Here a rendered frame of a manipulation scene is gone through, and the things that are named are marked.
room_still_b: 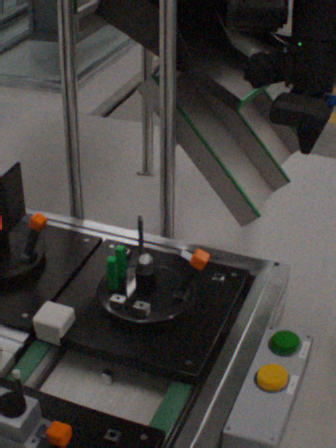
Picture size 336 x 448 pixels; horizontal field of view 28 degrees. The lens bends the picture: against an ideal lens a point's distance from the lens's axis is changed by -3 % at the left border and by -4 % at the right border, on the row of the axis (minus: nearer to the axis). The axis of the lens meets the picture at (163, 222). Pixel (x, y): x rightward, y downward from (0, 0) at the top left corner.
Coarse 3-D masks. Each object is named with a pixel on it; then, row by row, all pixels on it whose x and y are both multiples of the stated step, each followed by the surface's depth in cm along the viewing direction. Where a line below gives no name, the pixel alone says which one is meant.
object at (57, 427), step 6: (42, 426) 67; (54, 426) 65; (60, 426) 65; (66, 426) 65; (36, 432) 66; (42, 432) 66; (48, 432) 65; (54, 432) 65; (60, 432) 65; (66, 432) 65; (42, 438) 66; (48, 438) 65; (54, 438) 65; (60, 438) 64; (66, 438) 65; (54, 444) 66; (60, 444) 65; (66, 444) 66
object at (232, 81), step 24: (120, 0) 101; (144, 0) 99; (192, 0) 109; (120, 24) 103; (144, 24) 101; (192, 24) 111; (216, 24) 109; (192, 48) 108; (216, 48) 111; (192, 72) 101; (216, 72) 105; (240, 72) 108; (216, 96) 101; (240, 96) 103
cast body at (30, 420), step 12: (0, 396) 66; (12, 396) 66; (24, 396) 67; (0, 408) 65; (12, 408) 65; (24, 408) 65; (36, 408) 67; (0, 420) 65; (12, 420) 65; (24, 420) 65; (36, 420) 67; (48, 420) 69; (0, 432) 66; (12, 432) 65; (24, 432) 65; (0, 444) 67; (12, 444) 66; (24, 444) 66; (36, 444) 66; (48, 444) 68
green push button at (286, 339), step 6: (276, 336) 92; (282, 336) 92; (288, 336) 91; (294, 336) 91; (276, 342) 91; (282, 342) 91; (288, 342) 90; (294, 342) 90; (276, 348) 90; (282, 348) 90; (288, 348) 90; (294, 348) 90
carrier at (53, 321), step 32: (96, 256) 107; (160, 256) 107; (96, 288) 101; (128, 288) 98; (160, 288) 98; (192, 288) 98; (224, 288) 101; (64, 320) 92; (96, 320) 95; (128, 320) 92; (160, 320) 92; (192, 320) 95; (224, 320) 95; (96, 352) 91; (128, 352) 90; (160, 352) 90; (192, 352) 89
